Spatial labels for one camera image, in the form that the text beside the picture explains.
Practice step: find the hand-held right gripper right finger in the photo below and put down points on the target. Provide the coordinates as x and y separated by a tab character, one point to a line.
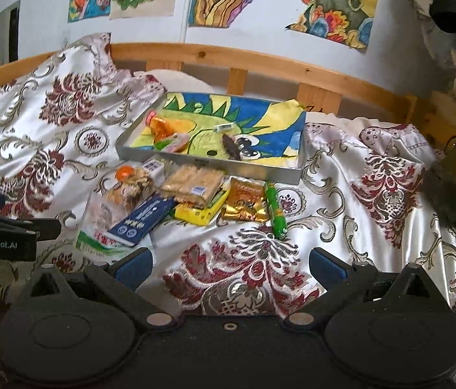
326	267

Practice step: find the green sausage stick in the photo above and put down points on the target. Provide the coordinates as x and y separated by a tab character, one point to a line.
275	210

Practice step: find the colourful drawing paper liner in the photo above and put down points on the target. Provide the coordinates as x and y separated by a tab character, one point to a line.
252	117

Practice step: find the dark grey furry cloth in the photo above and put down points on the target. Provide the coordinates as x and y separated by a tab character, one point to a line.
446	196

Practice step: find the orange snack packet red label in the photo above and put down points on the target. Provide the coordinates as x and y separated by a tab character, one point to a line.
161	127

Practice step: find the clear nut bar packet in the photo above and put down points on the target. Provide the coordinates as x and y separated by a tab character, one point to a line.
129	192

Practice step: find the grey metal tray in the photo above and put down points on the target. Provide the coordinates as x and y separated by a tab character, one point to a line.
207	168

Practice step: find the torn wall poster dark green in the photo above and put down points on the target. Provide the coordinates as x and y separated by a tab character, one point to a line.
333	4

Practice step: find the yellow and green biscuit packet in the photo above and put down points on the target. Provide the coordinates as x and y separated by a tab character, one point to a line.
195	214

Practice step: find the gold snack packet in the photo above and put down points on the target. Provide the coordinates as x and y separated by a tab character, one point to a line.
246	200

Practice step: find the pink and green snack packet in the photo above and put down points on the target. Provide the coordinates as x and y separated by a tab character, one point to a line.
173	142

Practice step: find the small pale plastic tube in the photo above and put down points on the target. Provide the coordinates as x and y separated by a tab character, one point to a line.
222	128

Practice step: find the dark blue snack packet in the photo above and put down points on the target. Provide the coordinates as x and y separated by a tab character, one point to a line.
143	219

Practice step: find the white and green snack packet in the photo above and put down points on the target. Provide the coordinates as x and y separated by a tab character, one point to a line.
94	229

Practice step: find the clear rice cracker packet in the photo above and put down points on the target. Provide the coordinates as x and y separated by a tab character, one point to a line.
191	182

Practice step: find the dark brown snack packet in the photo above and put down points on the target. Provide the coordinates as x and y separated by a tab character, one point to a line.
230	148

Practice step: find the white wall pipe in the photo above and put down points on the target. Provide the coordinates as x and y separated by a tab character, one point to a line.
187	8

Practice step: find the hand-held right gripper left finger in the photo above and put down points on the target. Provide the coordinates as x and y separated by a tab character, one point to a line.
137	265

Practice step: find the small orange fruit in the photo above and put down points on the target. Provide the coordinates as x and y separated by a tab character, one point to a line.
124	172

